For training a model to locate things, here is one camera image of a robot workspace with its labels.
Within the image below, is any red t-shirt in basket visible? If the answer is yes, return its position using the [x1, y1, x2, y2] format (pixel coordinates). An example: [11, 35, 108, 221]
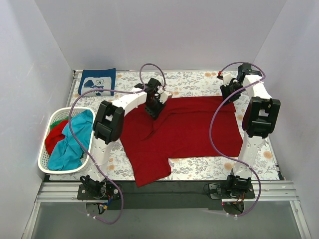
[44, 120, 68, 155]

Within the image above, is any green t-shirt in basket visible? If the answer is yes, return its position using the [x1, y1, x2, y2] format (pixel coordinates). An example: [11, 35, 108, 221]
[50, 117, 68, 131]

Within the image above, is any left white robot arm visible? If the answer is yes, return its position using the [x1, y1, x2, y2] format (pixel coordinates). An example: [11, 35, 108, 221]
[80, 78, 171, 199]

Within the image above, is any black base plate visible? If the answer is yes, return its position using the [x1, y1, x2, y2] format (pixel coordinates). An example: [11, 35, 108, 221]
[203, 183, 255, 200]
[77, 184, 121, 200]

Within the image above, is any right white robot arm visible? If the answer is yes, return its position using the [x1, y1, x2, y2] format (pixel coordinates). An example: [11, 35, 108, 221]
[217, 62, 281, 198]

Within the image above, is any dark red t-shirt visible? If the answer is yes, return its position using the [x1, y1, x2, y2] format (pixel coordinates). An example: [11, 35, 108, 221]
[120, 96, 243, 187]

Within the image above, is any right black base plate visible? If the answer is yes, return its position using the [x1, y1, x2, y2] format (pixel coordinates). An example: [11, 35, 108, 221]
[203, 183, 255, 200]

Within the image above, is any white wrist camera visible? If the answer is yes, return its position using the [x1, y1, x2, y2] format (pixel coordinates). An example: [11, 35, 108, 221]
[217, 71, 233, 86]
[158, 90, 172, 104]

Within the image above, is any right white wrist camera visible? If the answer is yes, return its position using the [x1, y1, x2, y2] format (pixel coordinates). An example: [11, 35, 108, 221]
[217, 71, 233, 86]

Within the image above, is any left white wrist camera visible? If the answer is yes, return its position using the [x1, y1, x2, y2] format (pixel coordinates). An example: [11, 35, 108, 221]
[158, 90, 172, 104]

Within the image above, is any floral patterned table cloth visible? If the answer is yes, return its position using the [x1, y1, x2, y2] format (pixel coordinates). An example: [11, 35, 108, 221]
[49, 71, 281, 181]

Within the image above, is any white plastic laundry basket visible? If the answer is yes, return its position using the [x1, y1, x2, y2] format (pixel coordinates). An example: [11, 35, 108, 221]
[38, 107, 95, 175]

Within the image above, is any turquoise t-shirt in basket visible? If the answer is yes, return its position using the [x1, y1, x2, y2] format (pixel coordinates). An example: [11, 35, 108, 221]
[48, 110, 93, 171]

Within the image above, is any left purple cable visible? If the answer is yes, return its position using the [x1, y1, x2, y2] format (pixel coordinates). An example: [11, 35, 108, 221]
[68, 63, 167, 225]

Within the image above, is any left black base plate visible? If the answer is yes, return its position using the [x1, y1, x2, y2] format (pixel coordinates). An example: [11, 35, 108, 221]
[77, 184, 121, 200]

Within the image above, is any aluminium frame rail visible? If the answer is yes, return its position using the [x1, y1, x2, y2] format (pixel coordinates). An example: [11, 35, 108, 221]
[36, 180, 299, 202]

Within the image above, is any folded blue printed t-shirt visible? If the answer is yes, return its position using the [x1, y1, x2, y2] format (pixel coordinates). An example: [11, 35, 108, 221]
[78, 68, 116, 97]

